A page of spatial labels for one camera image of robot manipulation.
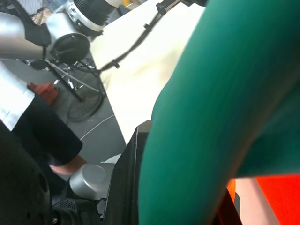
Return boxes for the grey white cloth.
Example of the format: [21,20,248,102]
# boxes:
[0,62,36,131]

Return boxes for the red ribbed object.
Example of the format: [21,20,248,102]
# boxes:
[27,82,60,106]

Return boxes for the black perforated robot body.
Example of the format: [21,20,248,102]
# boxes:
[0,120,53,225]

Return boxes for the silver robot body joint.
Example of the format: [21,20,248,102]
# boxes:
[68,163,116,201]

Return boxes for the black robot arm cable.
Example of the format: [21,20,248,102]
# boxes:
[97,0,186,72]

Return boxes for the round grey stand base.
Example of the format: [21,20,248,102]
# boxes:
[67,70,104,123]

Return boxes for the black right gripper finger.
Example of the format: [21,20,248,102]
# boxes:
[103,120,152,225]

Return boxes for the thin white floor cable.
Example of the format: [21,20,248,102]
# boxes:
[79,114,116,141]

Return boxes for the green cloth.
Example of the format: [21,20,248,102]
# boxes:
[138,0,300,225]

